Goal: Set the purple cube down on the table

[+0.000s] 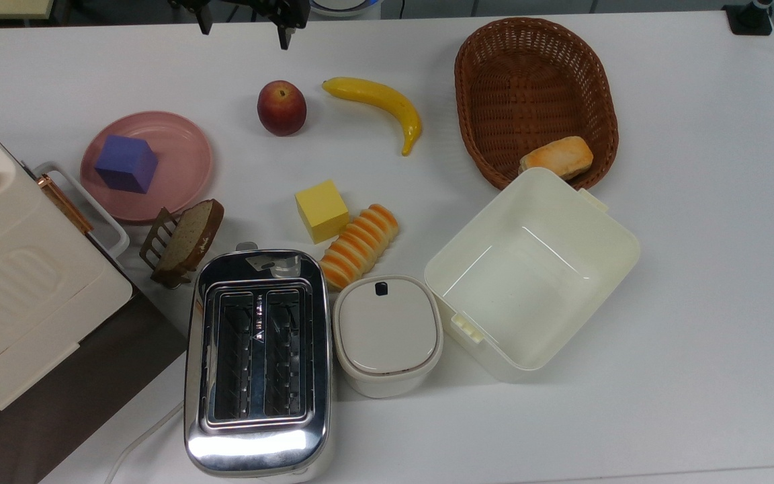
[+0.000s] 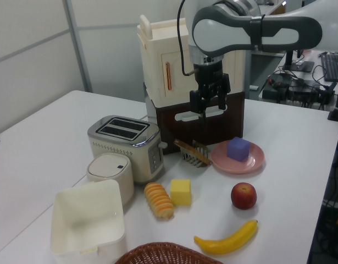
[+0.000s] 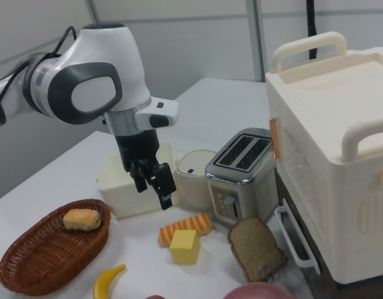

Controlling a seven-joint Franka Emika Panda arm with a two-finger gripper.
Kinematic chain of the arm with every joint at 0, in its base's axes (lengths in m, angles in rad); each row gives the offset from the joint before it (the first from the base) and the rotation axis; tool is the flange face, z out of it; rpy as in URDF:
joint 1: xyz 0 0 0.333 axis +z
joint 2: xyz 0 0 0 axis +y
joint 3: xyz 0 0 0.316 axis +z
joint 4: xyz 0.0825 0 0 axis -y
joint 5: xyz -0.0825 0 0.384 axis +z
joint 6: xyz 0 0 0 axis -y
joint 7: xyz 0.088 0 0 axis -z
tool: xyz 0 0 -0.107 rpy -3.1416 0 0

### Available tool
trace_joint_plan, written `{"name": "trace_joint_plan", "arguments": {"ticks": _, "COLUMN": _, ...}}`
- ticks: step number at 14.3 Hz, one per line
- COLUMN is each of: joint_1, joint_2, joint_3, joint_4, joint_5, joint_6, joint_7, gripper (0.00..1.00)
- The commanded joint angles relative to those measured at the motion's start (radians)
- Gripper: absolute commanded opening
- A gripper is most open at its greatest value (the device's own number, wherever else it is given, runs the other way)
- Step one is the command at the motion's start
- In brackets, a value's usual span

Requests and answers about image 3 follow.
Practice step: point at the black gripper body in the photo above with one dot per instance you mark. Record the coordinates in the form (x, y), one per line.
(136, 146)

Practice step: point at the golden bread roll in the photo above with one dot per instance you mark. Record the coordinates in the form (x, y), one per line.
(82, 219)

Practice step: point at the brown wicker basket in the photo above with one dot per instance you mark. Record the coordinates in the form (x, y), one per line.
(38, 258)

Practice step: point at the open cream plastic box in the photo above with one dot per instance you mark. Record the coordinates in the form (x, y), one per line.
(125, 199)

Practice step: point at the black pole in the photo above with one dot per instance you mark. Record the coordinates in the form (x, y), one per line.
(311, 28)

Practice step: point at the cream lidded container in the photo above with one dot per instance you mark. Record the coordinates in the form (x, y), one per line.
(191, 187)

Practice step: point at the yellow butter cube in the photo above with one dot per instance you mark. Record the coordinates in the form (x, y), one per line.
(183, 249)

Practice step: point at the white appliance with lid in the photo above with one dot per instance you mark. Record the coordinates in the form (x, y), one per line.
(334, 140)

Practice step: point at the silver two-slot toaster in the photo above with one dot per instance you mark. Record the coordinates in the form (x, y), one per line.
(241, 183)

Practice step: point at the brown bread slice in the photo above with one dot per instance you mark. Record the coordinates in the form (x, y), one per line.
(253, 246)

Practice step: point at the red apple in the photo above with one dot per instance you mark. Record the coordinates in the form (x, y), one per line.
(154, 297)

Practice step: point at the orange striped bread loaf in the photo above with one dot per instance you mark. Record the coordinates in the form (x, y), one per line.
(197, 222)

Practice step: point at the pink plate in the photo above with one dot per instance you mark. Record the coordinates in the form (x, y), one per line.
(256, 292)

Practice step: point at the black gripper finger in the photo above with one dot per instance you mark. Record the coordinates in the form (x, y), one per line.
(163, 183)
(139, 177)

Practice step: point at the yellow banana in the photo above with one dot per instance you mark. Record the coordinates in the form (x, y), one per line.
(104, 283)

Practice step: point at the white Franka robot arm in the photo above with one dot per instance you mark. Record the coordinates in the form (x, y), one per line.
(94, 62)

